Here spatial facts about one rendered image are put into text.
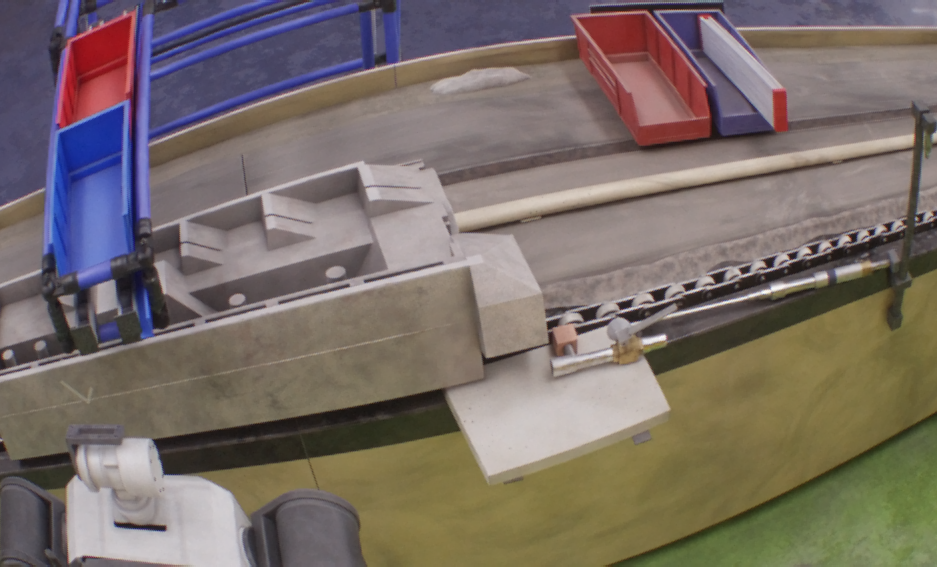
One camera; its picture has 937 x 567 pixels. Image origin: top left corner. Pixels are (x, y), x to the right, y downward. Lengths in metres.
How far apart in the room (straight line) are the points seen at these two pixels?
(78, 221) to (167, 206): 0.71
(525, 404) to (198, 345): 0.52
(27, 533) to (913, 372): 2.20
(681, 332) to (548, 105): 0.67
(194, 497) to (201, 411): 0.79
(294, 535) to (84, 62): 1.27
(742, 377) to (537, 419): 0.48
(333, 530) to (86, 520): 0.33
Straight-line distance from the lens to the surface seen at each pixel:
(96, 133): 2.09
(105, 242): 2.01
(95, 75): 2.37
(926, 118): 2.23
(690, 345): 2.33
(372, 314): 2.11
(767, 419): 2.64
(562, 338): 2.23
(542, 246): 2.49
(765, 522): 3.00
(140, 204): 1.93
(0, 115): 5.01
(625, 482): 2.56
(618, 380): 2.21
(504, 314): 2.12
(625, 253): 2.48
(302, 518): 1.35
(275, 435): 2.23
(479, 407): 2.19
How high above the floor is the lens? 2.44
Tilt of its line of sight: 44 degrees down
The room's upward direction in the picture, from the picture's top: 5 degrees counter-clockwise
